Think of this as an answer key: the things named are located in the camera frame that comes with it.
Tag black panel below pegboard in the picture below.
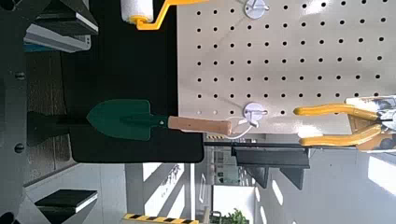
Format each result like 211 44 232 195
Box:
60 0 205 164

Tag beige pegboard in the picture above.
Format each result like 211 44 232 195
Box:
176 0 396 135

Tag white round pegboard hook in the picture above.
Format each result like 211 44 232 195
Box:
242 102 269 123
243 0 271 21

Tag yellow paint roller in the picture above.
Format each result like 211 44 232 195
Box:
120 0 209 31

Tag green potted plant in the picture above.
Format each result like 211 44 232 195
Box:
214 208 250 224

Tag black metal shelf bracket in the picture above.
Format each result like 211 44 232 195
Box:
231 146 311 190

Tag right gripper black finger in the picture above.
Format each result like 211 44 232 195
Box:
23 0 99 53
34 189 99 224

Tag yellow pliers on package card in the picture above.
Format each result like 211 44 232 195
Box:
293 95 396 153

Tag green trowel, wooden handle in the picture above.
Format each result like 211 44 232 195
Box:
86 99 260 142

